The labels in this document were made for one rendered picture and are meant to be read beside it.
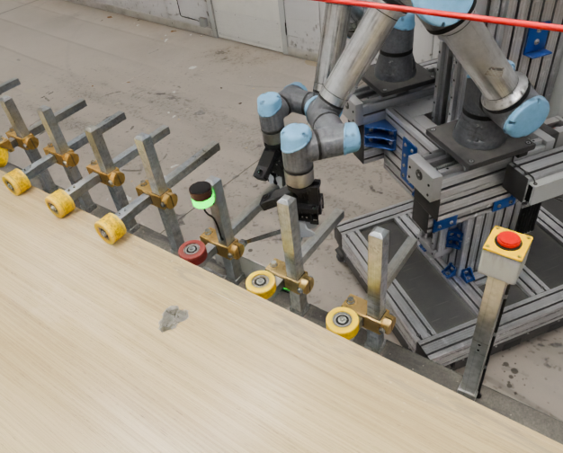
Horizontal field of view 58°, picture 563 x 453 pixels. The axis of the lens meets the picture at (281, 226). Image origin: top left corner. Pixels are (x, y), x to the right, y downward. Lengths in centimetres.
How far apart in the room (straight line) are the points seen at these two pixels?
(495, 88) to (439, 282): 114
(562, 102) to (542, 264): 80
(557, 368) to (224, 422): 159
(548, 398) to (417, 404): 122
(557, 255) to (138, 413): 191
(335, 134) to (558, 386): 150
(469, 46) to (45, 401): 124
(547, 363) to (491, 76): 141
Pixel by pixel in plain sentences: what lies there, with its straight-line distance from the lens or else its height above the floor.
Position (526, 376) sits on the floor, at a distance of 235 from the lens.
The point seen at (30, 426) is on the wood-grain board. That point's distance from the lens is 132.
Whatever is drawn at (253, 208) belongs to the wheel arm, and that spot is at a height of 86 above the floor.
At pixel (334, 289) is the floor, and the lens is 252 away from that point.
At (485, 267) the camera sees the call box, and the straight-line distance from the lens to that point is 104.
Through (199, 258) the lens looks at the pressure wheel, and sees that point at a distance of 148.
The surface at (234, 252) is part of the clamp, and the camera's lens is 152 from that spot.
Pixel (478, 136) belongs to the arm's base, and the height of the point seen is 108.
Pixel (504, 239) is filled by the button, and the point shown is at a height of 123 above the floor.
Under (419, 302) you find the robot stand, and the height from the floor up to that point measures 21.
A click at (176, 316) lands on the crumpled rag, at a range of 133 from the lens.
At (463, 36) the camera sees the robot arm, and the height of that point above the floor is 144.
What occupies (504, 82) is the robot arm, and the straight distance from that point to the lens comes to 135.
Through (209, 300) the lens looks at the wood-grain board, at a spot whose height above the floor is 90.
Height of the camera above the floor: 191
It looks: 42 degrees down
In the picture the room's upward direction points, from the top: 8 degrees counter-clockwise
